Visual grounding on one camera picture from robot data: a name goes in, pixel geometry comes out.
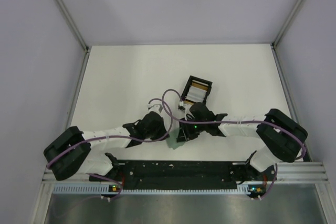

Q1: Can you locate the aluminium front frame rail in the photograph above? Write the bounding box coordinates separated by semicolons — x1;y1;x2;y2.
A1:
42;162;329;184

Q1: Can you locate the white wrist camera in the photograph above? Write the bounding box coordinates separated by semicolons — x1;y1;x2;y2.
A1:
178;101;193;115
147;100;163;115

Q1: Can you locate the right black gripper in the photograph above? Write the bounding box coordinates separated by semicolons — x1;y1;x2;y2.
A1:
176;116;207;143

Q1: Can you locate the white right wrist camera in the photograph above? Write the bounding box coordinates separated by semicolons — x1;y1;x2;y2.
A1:
178;101;193;115

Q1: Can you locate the left aluminium corner post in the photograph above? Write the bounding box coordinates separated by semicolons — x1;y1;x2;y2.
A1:
39;0;90;51

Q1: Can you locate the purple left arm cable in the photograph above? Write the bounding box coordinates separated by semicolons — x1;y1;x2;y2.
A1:
47;98;174;198

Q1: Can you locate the black card box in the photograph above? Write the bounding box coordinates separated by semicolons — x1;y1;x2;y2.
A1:
178;76;213;111

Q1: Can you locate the stack of white cards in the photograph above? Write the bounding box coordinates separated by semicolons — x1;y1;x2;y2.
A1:
186;86;207;102

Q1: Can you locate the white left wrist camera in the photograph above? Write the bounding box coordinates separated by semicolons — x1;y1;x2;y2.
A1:
147;100;163;115

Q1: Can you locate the aluminium corner post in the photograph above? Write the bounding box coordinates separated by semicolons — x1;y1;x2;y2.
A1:
271;0;325;48
39;0;90;51

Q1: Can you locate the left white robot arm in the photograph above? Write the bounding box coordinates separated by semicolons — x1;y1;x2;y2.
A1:
44;111;169;180

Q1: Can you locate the grey slotted cable duct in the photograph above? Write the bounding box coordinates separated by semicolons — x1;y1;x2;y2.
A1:
52;184;251;195

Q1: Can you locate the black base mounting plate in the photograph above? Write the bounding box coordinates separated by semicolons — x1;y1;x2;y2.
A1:
105;160;275;190

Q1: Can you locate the green card holder wallet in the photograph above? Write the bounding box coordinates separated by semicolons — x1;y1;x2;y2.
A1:
165;127;186;150

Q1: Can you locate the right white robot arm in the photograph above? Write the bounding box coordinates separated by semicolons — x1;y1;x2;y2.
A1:
176;102;308;180

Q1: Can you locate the right aluminium corner post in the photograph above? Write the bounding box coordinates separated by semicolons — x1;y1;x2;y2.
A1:
271;0;325;48

